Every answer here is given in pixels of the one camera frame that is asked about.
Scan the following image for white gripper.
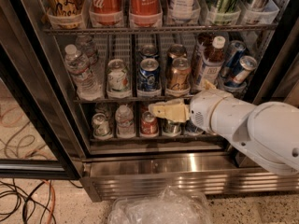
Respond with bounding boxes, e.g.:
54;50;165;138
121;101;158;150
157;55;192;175
149;79;234;134

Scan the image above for orange gold can front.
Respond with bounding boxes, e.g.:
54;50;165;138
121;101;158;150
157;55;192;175
166;57;191;91

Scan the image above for orange gold can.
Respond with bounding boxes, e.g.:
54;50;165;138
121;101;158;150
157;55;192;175
166;57;191;91
166;44;187;66

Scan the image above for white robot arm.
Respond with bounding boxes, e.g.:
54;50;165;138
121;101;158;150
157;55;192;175
149;88;299;175

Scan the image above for blue can bottom shelf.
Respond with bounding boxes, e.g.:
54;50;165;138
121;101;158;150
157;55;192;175
185;120;203;135

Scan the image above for blue can shelf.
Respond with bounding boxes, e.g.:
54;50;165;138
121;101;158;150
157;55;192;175
185;120;203;135
138;58;160;91

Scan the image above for silver green can bottom shelf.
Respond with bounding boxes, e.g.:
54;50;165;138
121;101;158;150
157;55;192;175
163;119;181;134

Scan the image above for blue can front middle shelf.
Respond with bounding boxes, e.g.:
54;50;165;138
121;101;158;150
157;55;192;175
138;58;160;91

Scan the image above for orange gold can behind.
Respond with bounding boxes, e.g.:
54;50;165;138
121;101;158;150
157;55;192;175
166;44;187;66

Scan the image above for red can bottom shelf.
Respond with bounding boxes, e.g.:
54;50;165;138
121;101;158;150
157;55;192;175
141;111;158;134

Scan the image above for blue can behind middle shelf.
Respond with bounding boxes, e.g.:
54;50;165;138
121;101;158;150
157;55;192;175
139;44;159;60

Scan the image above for red bull can front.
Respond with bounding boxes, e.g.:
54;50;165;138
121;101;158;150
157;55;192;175
224;55;257;88

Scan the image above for red bull can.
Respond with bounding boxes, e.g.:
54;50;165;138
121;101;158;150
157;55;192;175
220;40;246;77
224;55;257;88

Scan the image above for red bull can behind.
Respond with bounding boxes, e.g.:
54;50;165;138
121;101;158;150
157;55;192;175
220;40;246;77

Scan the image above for small water bottle bottom shelf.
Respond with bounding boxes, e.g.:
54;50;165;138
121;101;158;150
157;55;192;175
115;105;135;138

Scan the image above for white green can middle shelf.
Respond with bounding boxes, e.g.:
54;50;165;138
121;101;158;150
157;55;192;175
107;59;129;92

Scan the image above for stainless steel fridge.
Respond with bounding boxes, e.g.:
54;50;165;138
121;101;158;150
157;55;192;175
12;0;299;203

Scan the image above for white label bottle top shelf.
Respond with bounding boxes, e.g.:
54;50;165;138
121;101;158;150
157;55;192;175
169;0;195;22

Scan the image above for silver can bottom shelf left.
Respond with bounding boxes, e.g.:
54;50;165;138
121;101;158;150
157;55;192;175
92;113;111;138

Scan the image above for green striped can top shelf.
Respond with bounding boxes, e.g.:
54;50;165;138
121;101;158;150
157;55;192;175
205;0;238;25

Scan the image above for red coca cola can right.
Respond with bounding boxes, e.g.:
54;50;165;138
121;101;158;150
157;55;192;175
130;0;160;27

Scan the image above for red coca cola can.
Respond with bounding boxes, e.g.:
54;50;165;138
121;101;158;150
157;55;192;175
130;0;160;27
90;0;121;26

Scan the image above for red coca cola can left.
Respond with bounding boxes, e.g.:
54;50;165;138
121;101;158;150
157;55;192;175
90;0;121;26

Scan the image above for yellow can top shelf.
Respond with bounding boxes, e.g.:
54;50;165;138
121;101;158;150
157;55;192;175
41;0;86;30

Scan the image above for open glass fridge door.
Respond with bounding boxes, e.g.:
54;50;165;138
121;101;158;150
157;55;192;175
0;0;84;180

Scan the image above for white label juice bottle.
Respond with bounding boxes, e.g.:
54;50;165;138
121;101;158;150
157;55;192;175
194;35;225;91

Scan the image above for juice bottle behind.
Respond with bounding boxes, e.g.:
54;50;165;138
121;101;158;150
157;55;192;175
192;32;216;70

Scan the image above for clear water bottle front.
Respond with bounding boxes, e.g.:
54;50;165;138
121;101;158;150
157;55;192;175
64;44;101;101

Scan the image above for clear water bottle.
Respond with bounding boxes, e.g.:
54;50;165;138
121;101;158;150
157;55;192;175
64;44;101;101
75;35;100;76

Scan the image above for clear plastic bag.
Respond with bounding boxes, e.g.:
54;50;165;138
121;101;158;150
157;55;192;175
107;186;213;224

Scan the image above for clear water bottle behind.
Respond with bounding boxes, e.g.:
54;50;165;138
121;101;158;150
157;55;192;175
75;35;100;76

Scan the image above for orange cable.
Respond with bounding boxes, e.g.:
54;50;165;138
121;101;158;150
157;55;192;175
41;179;57;224

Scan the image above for black cables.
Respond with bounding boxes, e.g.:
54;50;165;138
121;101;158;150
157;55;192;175
0;178;57;224

